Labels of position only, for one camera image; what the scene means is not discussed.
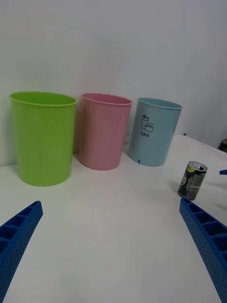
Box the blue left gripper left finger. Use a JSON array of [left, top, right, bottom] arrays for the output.
[[0, 200, 44, 303]]

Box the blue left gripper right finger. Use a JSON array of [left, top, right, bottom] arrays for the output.
[[179, 197, 227, 303]]

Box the black drink can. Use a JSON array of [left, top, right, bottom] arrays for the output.
[[177, 160, 209, 201]]

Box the pale blue plastic waste bin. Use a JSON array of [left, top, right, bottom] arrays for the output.
[[128, 97, 183, 167]]

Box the green plastic waste bin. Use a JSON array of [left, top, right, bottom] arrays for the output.
[[9, 91, 78, 187]]

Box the pink plastic waste bin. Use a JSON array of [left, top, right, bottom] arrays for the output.
[[79, 92, 133, 171]]

